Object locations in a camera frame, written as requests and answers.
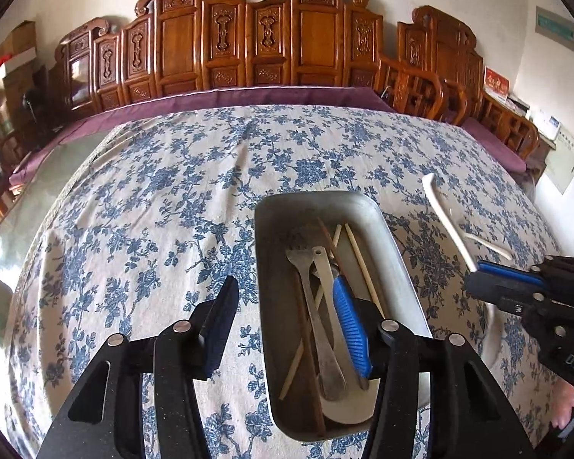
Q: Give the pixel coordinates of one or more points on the blue floral tablecloth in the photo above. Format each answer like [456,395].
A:
[172,201]

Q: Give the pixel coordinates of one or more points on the brown wooden chopstick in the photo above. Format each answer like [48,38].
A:
[327,244]
[311,368]

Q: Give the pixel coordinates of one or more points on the short carved wooden bench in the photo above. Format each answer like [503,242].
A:
[449,48]

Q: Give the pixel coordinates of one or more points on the green wall sign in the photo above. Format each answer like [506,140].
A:
[557,28]

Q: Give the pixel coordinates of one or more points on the stack of cardboard boxes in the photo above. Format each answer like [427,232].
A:
[16,57]

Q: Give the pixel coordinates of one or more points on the dark steel fork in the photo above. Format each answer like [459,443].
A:
[311,296]

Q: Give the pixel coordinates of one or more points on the person's right hand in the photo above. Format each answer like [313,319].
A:
[569,406]

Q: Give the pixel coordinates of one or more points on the white spoon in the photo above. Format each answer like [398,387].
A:
[447,220]

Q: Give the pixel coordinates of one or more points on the red desk calendar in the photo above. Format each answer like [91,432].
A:
[496,83]

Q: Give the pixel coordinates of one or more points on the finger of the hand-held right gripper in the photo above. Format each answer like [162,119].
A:
[507,271]
[492,289]

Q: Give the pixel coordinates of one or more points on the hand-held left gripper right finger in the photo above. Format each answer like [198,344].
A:
[351,330]

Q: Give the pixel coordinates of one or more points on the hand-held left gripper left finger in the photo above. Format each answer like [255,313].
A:
[220,330]

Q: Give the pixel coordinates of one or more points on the white wall panel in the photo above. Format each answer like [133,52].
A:
[565,160]

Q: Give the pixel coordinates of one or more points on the long carved wooden bench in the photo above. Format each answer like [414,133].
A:
[181,43]

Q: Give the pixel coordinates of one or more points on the grey metal container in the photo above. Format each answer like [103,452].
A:
[277,229]

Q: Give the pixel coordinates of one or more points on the long purple cushion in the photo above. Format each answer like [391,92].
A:
[220,98]

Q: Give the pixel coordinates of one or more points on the short purple cushion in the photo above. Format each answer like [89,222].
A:
[495,146]

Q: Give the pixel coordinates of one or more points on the wooden armchair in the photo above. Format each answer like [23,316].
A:
[416,91]

